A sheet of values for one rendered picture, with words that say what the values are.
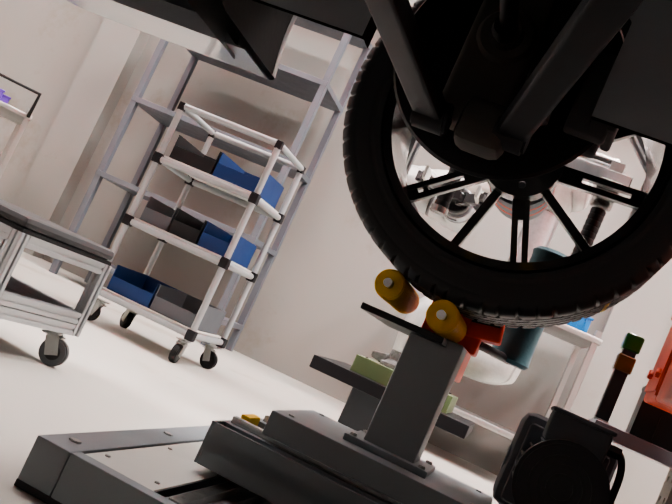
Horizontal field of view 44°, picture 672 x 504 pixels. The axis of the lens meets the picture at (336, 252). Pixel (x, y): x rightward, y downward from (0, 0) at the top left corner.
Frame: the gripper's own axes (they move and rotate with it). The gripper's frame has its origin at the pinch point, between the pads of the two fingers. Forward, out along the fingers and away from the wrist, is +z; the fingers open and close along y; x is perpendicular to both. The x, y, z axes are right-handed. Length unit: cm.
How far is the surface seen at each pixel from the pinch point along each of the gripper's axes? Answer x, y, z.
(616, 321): 27, -67, -308
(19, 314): -72, 79, 17
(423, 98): -12, -9, 95
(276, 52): -5, 26, 67
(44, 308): -69, 78, 10
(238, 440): -67, 5, 59
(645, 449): -40, -62, 6
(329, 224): 16, 116, -319
